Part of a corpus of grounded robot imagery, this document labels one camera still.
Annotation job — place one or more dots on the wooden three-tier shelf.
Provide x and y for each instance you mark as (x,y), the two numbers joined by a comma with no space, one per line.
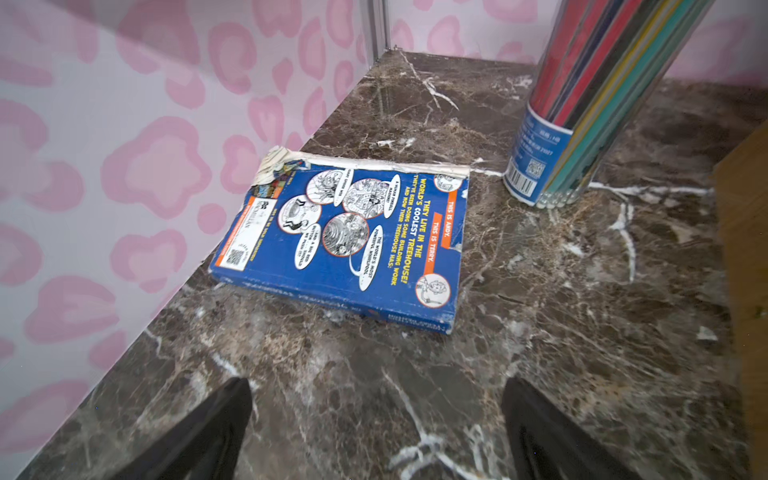
(740,181)

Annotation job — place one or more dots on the blue comic book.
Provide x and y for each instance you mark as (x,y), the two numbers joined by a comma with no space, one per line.
(377,238)

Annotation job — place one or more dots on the blue-lid pencil tube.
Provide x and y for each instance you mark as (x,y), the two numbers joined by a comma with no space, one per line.
(602,61)

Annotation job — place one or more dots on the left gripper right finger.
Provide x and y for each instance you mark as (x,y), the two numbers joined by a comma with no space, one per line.
(546,444)

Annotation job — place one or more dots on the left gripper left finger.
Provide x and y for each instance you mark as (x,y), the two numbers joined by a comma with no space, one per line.
(205,444)

